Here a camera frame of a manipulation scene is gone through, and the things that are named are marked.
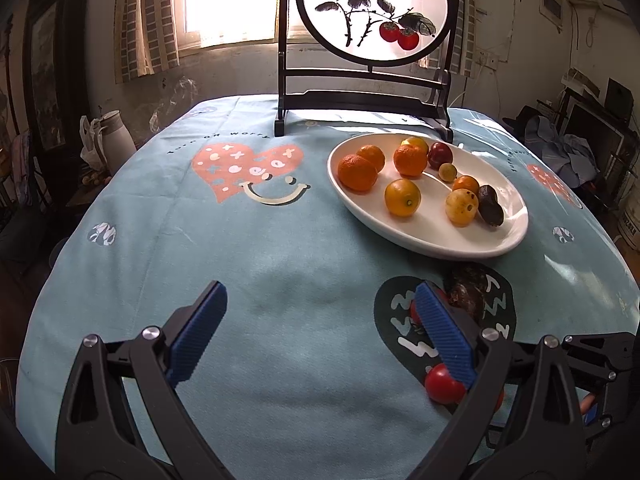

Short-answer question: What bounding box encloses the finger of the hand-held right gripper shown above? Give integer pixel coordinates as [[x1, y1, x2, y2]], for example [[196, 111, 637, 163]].
[[580, 385, 626, 443], [560, 331, 640, 383]]

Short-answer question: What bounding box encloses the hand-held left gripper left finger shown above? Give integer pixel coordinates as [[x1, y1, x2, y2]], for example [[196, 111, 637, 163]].
[[55, 281, 228, 480]]

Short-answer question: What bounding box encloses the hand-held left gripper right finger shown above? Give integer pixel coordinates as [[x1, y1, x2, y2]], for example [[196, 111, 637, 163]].
[[407, 281, 586, 480]]

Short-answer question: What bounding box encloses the white oval plate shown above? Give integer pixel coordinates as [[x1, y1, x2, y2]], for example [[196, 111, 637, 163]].
[[327, 132, 530, 261]]

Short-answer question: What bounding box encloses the yellow spotted apricot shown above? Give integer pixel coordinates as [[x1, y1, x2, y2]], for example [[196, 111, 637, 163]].
[[445, 188, 479, 227]]

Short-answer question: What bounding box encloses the dark purple wrinkled fruit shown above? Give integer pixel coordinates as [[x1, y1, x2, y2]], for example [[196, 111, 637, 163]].
[[446, 262, 493, 293], [447, 287, 486, 326], [476, 185, 505, 227]]

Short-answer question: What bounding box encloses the dark red plum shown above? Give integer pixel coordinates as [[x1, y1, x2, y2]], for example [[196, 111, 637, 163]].
[[427, 142, 454, 170]]

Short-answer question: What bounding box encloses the large bumpy orange mandarin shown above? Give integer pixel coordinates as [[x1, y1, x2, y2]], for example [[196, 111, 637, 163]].
[[337, 153, 379, 192]]

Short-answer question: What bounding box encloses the light blue printed tablecloth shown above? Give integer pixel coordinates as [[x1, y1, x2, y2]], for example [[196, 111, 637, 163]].
[[15, 94, 640, 480]]

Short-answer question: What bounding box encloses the white bucket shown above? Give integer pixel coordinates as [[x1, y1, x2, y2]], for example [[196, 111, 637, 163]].
[[616, 195, 640, 251]]

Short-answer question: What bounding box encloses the pile of blue clothes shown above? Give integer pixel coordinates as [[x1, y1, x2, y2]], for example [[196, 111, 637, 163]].
[[502, 105, 601, 186]]

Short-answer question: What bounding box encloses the white kettle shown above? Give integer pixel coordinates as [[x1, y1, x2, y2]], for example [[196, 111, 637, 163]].
[[92, 110, 137, 173]]

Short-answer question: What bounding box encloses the white plastic bag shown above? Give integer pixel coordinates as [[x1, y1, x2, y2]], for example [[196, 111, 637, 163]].
[[79, 115, 108, 171]]

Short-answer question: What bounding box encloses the dark monitor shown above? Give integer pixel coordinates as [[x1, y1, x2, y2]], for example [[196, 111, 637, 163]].
[[560, 77, 640, 186]]

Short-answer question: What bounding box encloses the brick pattern curtain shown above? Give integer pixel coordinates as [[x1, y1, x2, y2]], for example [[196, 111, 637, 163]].
[[450, 0, 478, 78], [114, 0, 181, 85]]

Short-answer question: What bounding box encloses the dark cabinet with picture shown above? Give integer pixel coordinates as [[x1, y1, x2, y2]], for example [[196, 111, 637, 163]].
[[20, 0, 93, 201]]

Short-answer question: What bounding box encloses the bright window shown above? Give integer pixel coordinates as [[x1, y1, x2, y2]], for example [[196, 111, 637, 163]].
[[170, 0, 301, 56]]

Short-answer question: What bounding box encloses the wall vent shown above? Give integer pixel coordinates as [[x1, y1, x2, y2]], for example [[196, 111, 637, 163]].
[[539, 0, 565, 26]]

